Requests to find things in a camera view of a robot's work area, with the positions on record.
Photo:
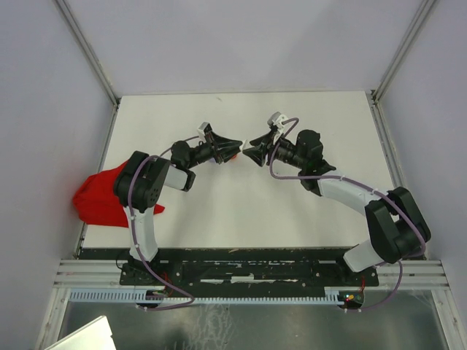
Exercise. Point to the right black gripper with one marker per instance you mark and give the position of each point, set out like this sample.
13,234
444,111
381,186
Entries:
258,153

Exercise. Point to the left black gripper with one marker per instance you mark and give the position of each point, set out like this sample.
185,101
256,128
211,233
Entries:
222,142

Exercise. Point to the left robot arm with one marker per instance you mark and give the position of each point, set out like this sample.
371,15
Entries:
139,185

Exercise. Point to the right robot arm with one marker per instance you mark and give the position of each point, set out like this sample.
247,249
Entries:
396,227

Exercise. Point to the red cloth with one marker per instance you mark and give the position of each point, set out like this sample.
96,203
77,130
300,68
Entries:
95,202

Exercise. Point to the circuit board with leds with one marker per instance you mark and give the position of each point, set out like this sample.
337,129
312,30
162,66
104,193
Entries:
352,300

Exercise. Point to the white box corner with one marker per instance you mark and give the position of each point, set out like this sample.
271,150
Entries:
96,334

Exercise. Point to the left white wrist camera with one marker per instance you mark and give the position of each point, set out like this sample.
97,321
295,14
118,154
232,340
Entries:
204,129

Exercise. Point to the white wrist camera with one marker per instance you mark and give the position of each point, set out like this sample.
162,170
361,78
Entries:
277,122
204,129

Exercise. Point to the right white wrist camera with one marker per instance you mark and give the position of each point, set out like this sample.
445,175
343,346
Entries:
277,122

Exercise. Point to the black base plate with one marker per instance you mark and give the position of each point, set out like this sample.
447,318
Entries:
236,273

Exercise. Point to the white slotted cable duct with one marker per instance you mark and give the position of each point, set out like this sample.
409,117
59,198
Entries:
141,296

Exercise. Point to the left aluminium corner post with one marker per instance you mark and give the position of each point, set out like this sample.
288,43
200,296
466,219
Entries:
85,47

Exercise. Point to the aluminium corner post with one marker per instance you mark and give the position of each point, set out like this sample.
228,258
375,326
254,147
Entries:
417,24
85,47

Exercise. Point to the right aluminium corner post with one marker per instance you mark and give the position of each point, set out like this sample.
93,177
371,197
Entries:
417,24

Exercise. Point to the aluminium frame rail front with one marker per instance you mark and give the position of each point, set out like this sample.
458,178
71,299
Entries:
99,274

